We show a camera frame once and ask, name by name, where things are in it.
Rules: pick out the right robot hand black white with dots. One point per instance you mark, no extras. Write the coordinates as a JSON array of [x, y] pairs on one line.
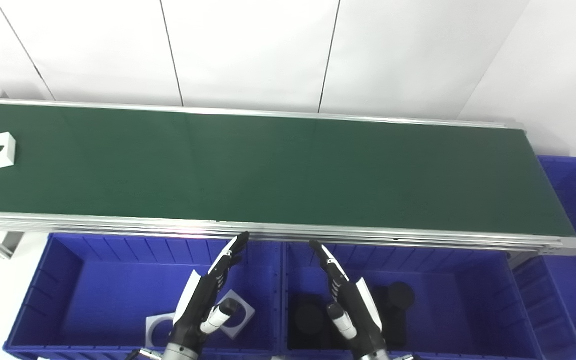
[[355, 305]]

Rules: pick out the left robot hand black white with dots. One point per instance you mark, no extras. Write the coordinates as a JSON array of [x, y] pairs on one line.
[[193, 310]]

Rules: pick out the blue plastic bin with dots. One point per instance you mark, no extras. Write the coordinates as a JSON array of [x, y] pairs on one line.
[[458, 310], [108, 295], [575, 280]]

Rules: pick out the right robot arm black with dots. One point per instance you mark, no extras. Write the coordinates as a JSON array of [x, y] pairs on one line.
[[375, 357]]

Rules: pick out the green conveyor belt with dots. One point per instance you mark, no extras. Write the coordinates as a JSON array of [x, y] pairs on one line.
[[268, 170], [118, 225]]

